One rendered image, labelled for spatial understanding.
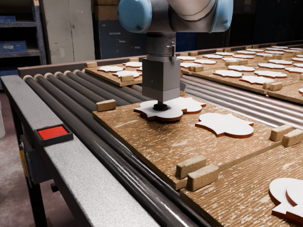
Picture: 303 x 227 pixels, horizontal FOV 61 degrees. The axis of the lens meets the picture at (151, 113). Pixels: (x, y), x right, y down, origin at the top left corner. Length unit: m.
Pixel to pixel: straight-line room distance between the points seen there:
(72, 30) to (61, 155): 4.43
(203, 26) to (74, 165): 0.37
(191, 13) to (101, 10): 4.82
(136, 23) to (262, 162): 0.36
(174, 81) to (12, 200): 1.66
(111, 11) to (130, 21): 4.78
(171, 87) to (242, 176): 0.30
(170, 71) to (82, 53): 4.42
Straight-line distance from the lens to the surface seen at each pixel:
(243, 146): 0.59
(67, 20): 4.94
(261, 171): 0.52
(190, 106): 0.78
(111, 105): 0.78
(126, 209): 0.43
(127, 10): 0.54
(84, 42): 5.02
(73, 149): 0.62
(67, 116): 0.81
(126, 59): 1.65
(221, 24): 0.51
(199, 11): 0.46
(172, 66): 0.66
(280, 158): 0.58
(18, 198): 2.12
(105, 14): 5.27
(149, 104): 0.76
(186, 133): 0.63
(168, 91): 0.67
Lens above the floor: 1.20
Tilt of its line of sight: 21 degrees down
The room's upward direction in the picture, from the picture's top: straight up
